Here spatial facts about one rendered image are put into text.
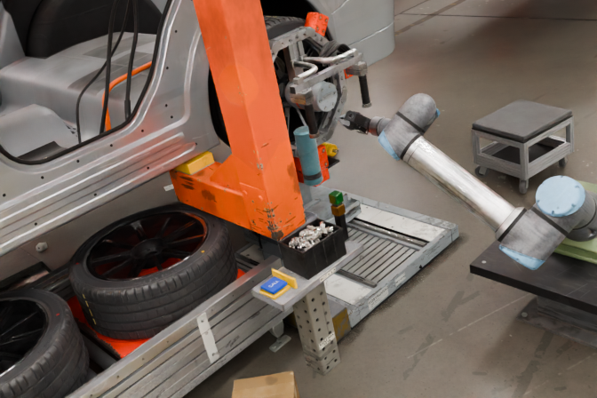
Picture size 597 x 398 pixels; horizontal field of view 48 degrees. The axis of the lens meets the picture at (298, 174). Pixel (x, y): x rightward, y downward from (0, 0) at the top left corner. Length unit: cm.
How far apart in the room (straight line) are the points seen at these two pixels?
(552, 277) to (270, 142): 111
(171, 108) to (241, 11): 68
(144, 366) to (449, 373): 111
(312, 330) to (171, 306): 54
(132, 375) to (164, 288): 33
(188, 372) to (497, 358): 115
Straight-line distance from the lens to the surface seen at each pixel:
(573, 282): 255
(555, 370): 265
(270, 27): 294
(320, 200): 336
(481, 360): 268
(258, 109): 233
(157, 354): 249
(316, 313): 252
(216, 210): 279
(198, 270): 258
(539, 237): 242
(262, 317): 272
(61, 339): 247
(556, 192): 242
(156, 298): 257
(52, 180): 258
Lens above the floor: 182
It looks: 26 degrees down
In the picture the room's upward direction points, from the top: 12 degrees counter-clockwise
